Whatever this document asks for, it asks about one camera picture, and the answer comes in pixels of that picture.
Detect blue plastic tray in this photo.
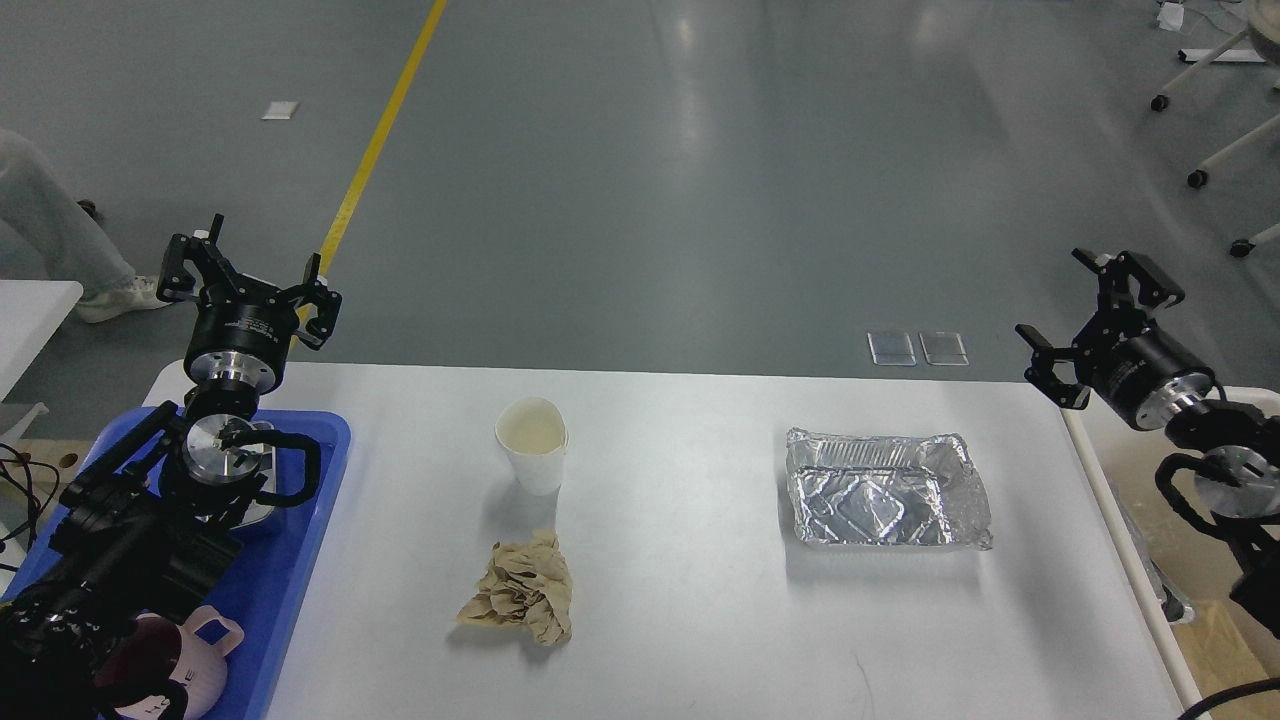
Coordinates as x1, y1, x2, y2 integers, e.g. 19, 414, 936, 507
3, 407, 351, 719

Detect aluminium foil tray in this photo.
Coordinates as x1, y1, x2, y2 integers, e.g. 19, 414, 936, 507
785, 427, 993, 552

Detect person in grey trousers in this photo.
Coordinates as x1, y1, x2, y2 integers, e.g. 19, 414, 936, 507
1, 129, 168, 324

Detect white side table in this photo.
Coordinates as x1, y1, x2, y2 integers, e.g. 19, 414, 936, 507
1, 281, 83, 398

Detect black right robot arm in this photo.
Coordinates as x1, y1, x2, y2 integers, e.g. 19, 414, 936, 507
1015, 249, 1279, 632

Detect black cables at left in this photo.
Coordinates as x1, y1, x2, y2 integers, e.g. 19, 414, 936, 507
0, 445, 61, 577

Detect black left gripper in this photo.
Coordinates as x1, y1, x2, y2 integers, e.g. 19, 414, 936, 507
156, 213, 343, 391

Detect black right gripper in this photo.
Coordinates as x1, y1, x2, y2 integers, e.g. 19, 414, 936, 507
1015, 249, 1216, 430

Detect white wheeled chair base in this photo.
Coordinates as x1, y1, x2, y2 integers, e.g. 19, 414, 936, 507
1148, 0, 1280, 259

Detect white paper cup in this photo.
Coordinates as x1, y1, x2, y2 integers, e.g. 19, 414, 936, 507
495, 397, 570, 496

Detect crumpled brown paper napkin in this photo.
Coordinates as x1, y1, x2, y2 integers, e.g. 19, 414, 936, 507
454, 528, 573, 647

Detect clear floor plate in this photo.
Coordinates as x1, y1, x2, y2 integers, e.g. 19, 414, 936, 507
867, 331, 916, 366
916, 331, 970, 366

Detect left clear floor plate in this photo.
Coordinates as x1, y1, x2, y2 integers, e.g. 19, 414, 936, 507
867, 331, 916, 366

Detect pink HOME mug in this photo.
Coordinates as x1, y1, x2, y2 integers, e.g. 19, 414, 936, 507
93, 605, 244, 719

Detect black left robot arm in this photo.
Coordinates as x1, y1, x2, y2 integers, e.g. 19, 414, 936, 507
3, 215, 342, 719

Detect right clear floor plate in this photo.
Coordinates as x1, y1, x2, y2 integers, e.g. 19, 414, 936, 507
916, 331, 970, 366

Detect white plastic bin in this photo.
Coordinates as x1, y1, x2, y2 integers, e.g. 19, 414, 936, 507
1061, 398, 1277, 706

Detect stainless steel rectangular container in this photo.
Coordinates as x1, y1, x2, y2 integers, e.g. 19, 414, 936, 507
230, 443, 285, 541

